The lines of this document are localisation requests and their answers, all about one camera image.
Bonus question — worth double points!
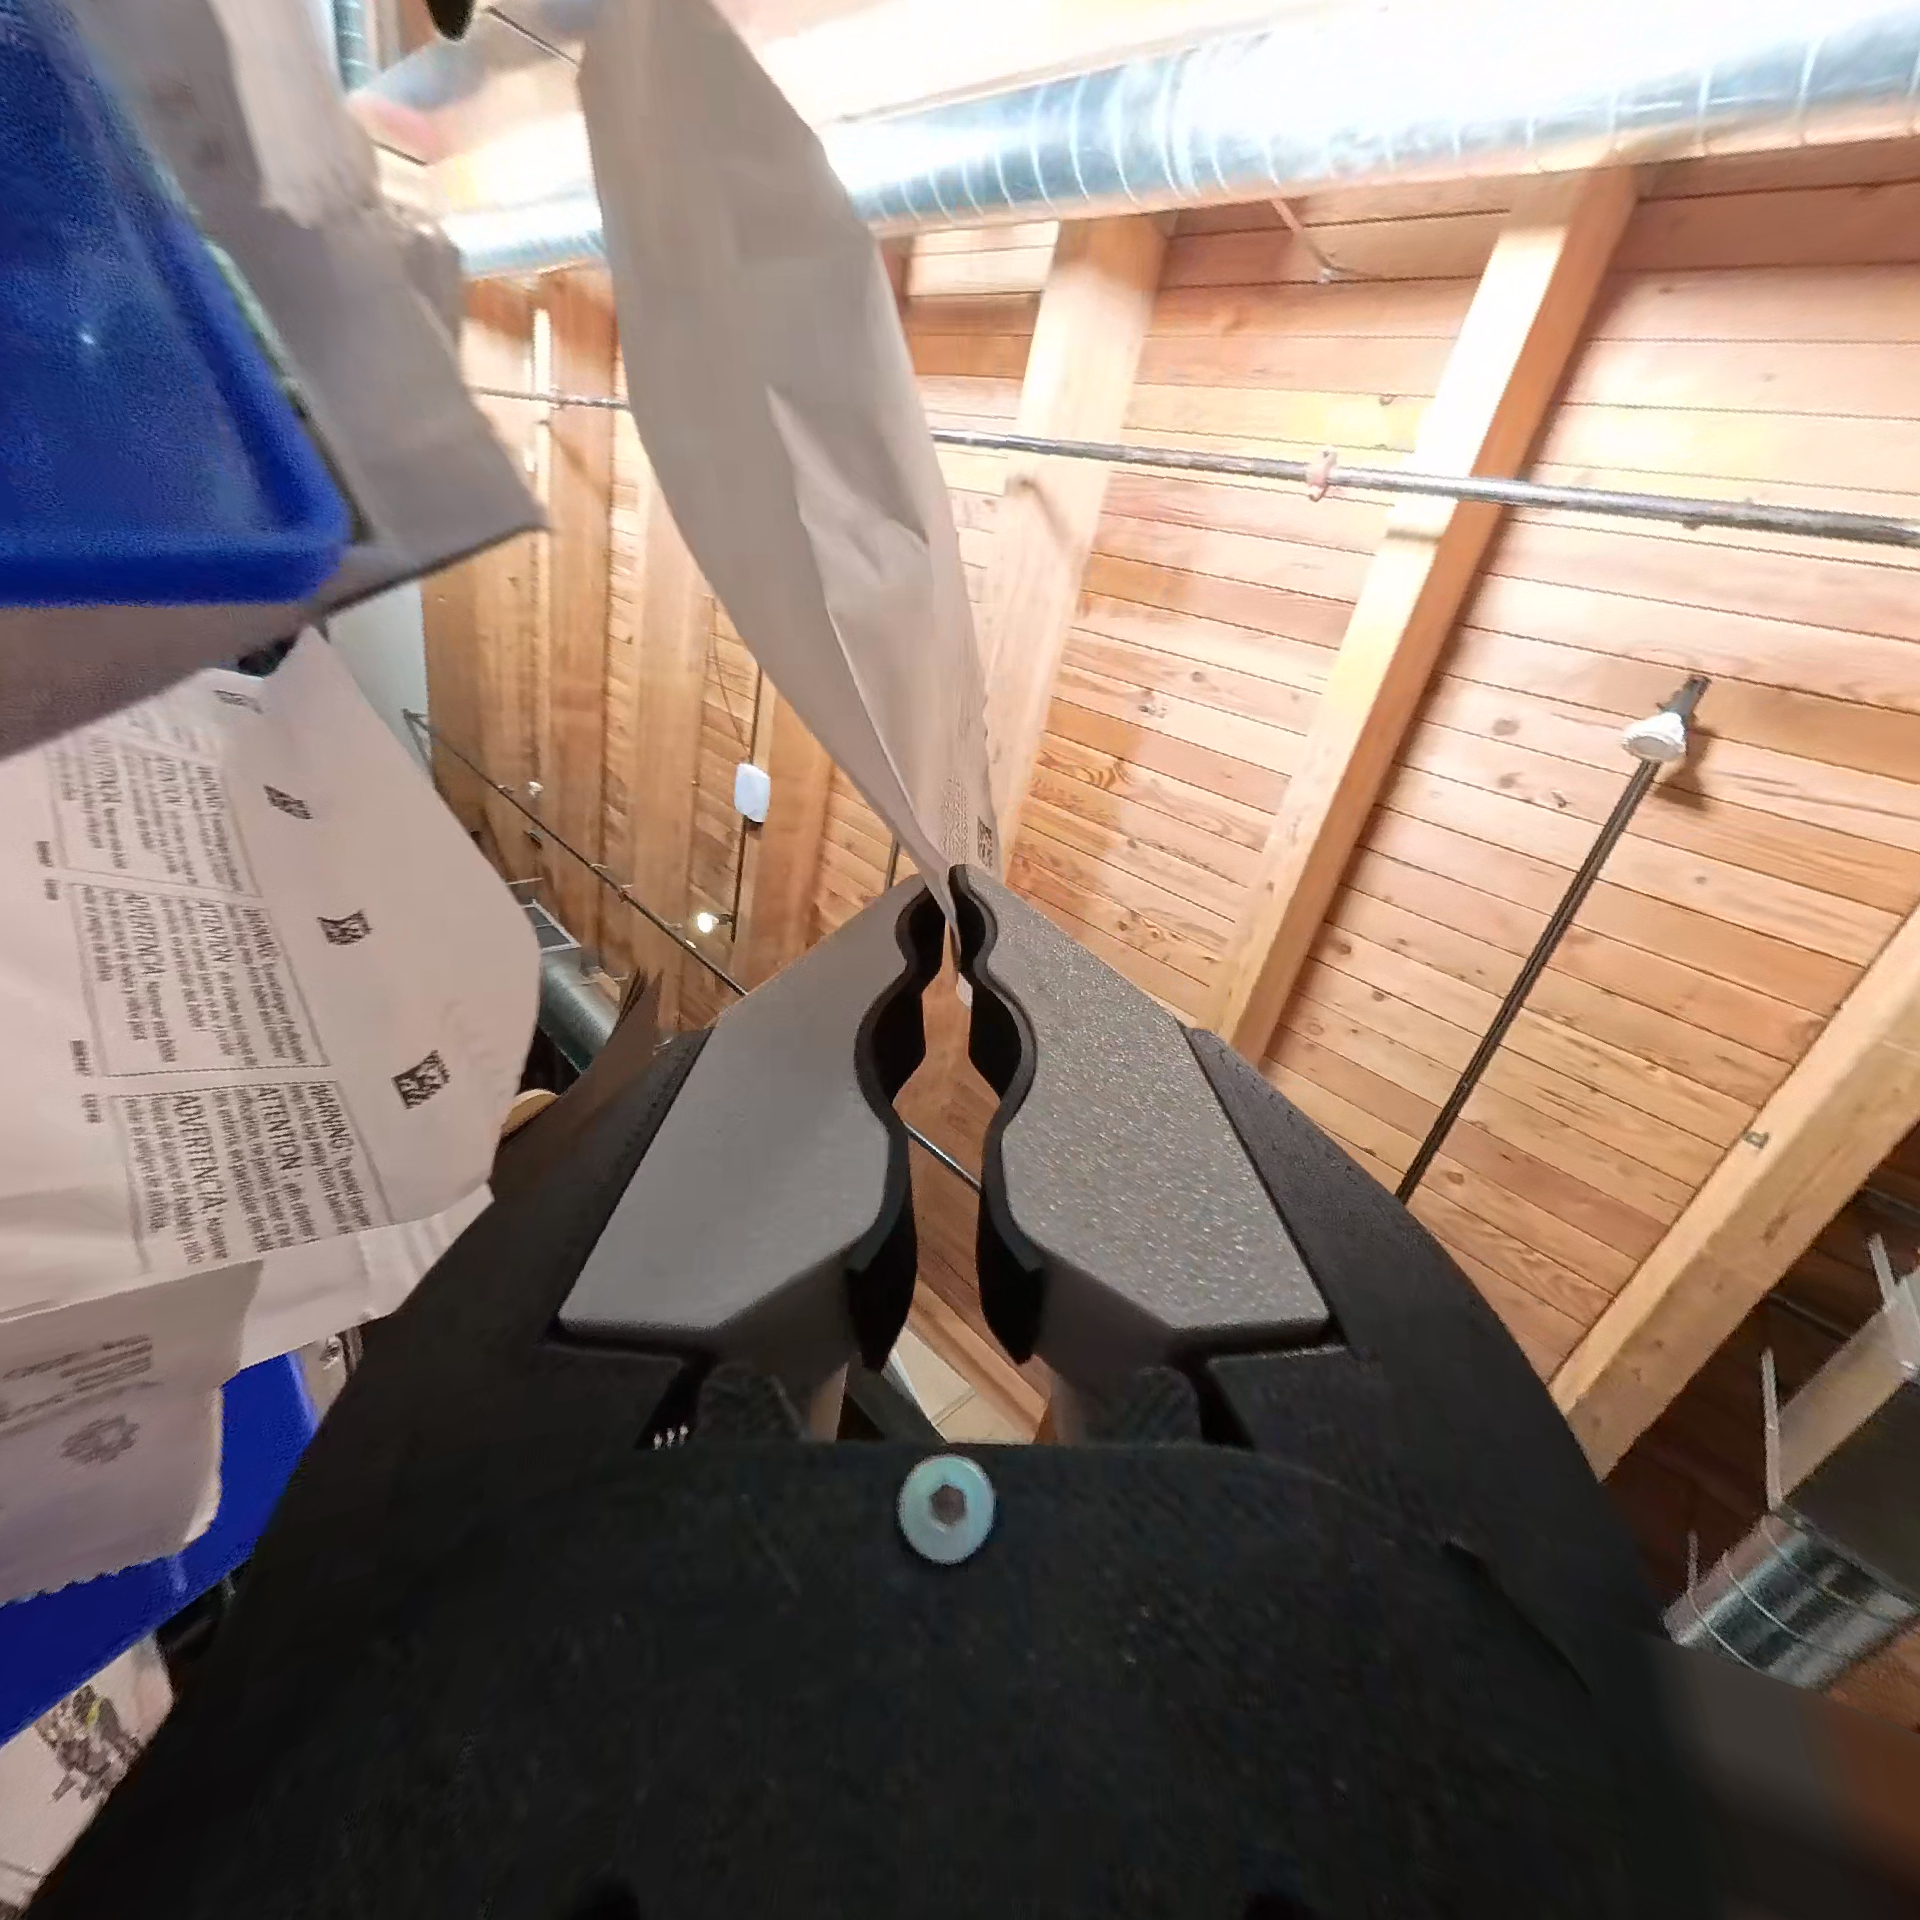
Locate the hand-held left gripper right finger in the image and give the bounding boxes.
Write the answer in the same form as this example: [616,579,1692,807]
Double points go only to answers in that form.
[950,866,1337,1446]

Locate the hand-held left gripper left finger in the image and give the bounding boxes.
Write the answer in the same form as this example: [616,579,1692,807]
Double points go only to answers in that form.
[556,875,954,1446]

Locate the large white printed paper bag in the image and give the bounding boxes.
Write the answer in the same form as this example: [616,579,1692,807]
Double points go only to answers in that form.
[0,0,550,752]

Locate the blue plastic bin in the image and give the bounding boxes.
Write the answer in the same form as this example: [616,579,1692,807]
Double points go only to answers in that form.
[0,0,356,1740]

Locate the lego instruction booklet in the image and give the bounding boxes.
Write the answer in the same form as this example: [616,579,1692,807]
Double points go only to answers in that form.
[0,1641,174,1907]

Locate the black ceiling conduit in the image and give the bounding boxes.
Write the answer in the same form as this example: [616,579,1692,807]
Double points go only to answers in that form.
[1397,757,1659,1202]

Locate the white track spotlight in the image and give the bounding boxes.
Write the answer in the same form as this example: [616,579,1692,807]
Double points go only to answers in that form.
[1620,674,1711,762]

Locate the metal ceiling rod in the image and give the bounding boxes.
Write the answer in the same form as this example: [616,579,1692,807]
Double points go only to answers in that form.
[932,427,1920,547]

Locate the grey duct with vent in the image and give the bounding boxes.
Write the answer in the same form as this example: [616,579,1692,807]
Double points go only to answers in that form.
[1665,1321,1920,1691]

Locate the silver ventilation duct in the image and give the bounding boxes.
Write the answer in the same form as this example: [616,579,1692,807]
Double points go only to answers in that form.
[443,0,1920,280]

